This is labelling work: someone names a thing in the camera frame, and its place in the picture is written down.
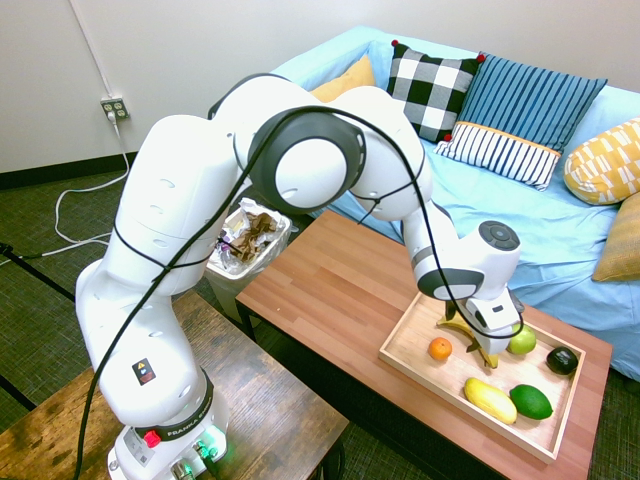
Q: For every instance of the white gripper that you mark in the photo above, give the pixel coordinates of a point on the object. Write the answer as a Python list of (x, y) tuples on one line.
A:
[(497, 342)]

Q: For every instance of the orange tangerine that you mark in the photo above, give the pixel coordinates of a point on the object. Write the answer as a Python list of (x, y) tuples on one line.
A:
[(440, 349)]

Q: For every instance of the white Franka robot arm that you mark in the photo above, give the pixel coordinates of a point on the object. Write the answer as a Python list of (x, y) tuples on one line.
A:
[(165, 300)]

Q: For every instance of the light wooden tray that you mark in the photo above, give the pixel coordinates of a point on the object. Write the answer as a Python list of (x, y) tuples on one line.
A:
[(450, 382)]

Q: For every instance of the yellow banana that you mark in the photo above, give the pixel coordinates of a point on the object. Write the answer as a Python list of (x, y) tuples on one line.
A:
[(452, 326)]

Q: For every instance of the green apple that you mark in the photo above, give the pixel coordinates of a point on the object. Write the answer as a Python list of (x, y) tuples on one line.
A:
[(526, 342)]

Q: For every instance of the green lime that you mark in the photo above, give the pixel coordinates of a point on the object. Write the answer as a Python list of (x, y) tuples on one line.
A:
[(531, 402)]

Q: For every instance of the dark avocado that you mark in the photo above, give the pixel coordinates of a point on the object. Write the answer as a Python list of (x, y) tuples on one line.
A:
[(561, 361)]

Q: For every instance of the light blue sofa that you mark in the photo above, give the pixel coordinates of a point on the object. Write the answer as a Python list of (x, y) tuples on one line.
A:
[(525, 225)]

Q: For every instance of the reddish wooden coffee table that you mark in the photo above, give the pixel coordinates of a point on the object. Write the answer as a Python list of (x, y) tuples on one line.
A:
[(325, 285)]

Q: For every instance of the tan woven pillow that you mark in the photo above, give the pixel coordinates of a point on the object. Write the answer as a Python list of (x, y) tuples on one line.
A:
[(622, 240)]

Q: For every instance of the white navy striped pillow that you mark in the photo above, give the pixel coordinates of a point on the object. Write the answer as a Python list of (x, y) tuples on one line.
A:
[(500, 152)]

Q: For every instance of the dark rustic wooden table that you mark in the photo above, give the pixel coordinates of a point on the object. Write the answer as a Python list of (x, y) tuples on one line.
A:
[(260, 400)]

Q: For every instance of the yellow white patterned pillow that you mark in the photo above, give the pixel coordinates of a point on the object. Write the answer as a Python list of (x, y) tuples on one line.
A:
[(605, 165)]

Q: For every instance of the white trash bin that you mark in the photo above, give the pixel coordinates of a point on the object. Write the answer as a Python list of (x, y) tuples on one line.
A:
[(240, 295)]

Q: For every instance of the crumpled brown paper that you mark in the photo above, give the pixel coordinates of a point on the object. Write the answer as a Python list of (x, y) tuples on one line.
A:
[(255, 235)]

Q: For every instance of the blue striped pillow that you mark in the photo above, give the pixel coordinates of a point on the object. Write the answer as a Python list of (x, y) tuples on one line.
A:
[(535, 100)]

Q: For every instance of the black white checkered pillow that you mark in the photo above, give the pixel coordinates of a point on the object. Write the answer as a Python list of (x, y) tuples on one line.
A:
[(430, 85)]

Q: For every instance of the mustard yellow pillow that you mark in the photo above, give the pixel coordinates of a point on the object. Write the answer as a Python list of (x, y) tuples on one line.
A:
[(350, 80)]

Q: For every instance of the black tripod leg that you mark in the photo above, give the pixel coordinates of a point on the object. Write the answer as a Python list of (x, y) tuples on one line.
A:
[(45, 280)]

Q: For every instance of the wall power outlet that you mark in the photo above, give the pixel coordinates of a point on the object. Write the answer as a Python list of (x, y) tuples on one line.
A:
[(116, 107)]

